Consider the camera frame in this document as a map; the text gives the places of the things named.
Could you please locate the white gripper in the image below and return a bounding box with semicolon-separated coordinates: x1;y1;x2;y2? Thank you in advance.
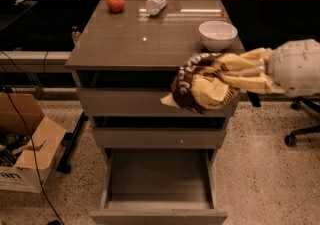
222;39;320;97

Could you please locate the brown chip bag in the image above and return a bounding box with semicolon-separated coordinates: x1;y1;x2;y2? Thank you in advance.
160;53;255;115

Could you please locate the grey drawer cabinet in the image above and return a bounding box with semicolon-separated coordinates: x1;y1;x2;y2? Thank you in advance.
65;0;248;225

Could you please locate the grey middle drawer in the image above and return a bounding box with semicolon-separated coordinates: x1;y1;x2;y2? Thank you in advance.
93;116;226;149

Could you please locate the grey drawer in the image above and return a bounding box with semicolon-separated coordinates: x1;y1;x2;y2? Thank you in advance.
76;71;241;119
93;116;226;149
91;149;227;225

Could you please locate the grey top drawer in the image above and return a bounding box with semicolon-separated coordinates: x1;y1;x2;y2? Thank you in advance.
76;71;241;119

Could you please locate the grey bottom drawer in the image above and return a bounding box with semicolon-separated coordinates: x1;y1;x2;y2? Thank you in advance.
91;149;227;225

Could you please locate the black table leg right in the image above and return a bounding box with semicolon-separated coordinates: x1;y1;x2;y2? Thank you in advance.
247;92;261;107

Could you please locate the black table leg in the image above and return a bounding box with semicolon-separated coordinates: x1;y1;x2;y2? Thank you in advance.
56;113;88;174
247;92;261;107

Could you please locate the white bowl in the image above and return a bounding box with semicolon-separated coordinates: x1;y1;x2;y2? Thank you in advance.
198;21;238;52

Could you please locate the clear plastic water bottle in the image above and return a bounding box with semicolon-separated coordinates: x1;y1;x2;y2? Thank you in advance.
146;0;167;15

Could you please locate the red apple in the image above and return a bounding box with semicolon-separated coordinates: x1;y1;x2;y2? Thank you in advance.
106;0;125;13

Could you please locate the small bottle behind cabinet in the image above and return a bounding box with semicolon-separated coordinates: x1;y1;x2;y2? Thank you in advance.
71;26;81;43

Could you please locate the black table leg left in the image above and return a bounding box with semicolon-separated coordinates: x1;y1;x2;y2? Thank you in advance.
56;113;88;174

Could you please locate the cardboard box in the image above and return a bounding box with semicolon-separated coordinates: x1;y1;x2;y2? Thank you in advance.
0;93;66;193

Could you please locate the black cable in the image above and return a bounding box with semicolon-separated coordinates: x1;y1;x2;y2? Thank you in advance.
0;50;65;225

